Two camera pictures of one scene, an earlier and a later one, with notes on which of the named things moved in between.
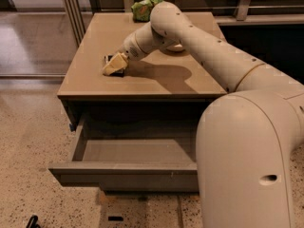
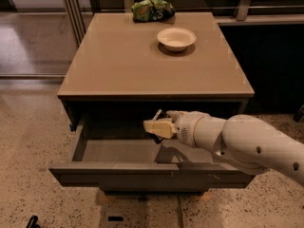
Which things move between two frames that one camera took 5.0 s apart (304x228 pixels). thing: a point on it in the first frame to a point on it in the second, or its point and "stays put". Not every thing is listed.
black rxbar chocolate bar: x=119 y=73 to x=160 y=116
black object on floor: x=31 y=223 stays put
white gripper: x=131 y=50 to x=184 y=127
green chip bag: x=142 y=9 stays put
